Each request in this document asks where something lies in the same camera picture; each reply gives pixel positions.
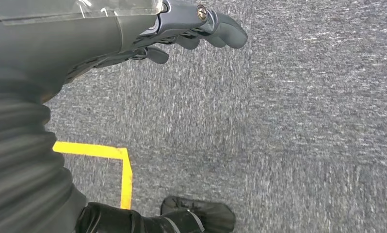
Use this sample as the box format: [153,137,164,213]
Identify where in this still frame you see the yellow floor tape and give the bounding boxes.
[53,141,134,210]

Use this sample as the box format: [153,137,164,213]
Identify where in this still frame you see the glossy black robot leg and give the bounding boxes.
[74,201,205,233]

